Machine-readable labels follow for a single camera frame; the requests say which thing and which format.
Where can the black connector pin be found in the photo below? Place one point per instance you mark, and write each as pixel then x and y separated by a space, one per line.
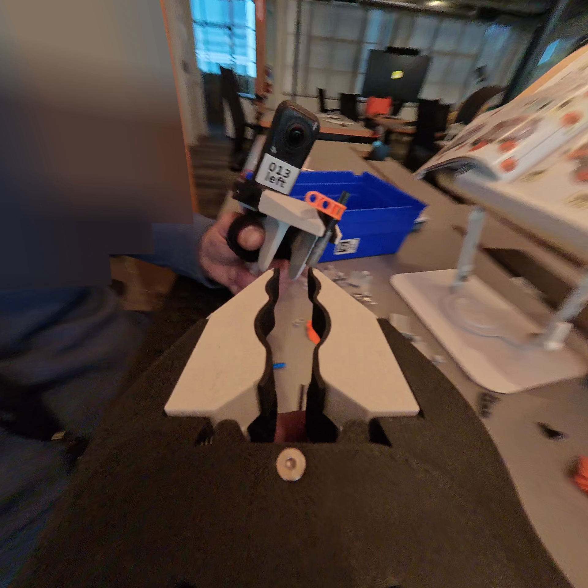
pixel 302 397
pixel 343 198

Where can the light grey hinged panel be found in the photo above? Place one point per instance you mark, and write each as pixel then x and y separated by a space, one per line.
pixel 342 275
pixel 363 281

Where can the person's left forearm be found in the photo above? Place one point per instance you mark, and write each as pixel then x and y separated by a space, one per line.
pixel 179 248

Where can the grey block panel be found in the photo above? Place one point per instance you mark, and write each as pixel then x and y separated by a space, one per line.
pixel 399 321

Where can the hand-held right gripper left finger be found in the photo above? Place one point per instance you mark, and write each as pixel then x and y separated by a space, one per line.
pixel 216 367

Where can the person's left hand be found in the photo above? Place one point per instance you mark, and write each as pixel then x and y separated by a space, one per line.
pixel 218 259

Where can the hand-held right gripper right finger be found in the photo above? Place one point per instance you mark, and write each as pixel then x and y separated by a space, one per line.
pixel 367 367

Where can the grey curved panel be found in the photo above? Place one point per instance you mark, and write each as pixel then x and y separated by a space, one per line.
pixel 436 358

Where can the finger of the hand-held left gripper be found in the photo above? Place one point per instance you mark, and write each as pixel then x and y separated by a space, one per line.
pixel 285 209
pixel 275 239

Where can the wall monitor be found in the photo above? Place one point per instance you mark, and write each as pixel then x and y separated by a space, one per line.
pixel 395 73

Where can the black office chair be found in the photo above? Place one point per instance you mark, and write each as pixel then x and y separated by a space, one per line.
pixel 323 101
pixel 432 124
pixel 477 103
pixel 349 106
pixel 232 115

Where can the person's blue clothing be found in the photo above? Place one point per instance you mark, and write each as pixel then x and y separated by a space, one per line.
pixel 55 344

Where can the wooden office desk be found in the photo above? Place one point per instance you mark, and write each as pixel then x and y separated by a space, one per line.
pixel 340 131

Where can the blue storage bin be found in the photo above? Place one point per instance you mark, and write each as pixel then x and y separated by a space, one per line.
pixel 376 220

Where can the grey tube connector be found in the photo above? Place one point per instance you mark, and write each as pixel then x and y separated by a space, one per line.
pixel 321 248

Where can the teal box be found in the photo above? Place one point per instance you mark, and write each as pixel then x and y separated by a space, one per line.
pixel 381 150

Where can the instruction booklet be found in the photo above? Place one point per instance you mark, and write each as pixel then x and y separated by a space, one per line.
pixel 528 133

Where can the small black pin piece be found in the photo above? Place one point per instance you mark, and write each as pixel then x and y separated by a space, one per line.
pixel 550 431

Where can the orange wedge plate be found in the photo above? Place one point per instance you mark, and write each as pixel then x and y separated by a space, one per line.
pixel 313 331

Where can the orange brick with holes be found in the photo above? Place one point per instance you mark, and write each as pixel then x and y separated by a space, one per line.
pixel 581 475

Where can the orange two-hole beam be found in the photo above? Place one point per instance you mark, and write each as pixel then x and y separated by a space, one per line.
pixel 324 204

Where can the person's right hand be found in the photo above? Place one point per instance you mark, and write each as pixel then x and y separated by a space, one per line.
pixel 290 427

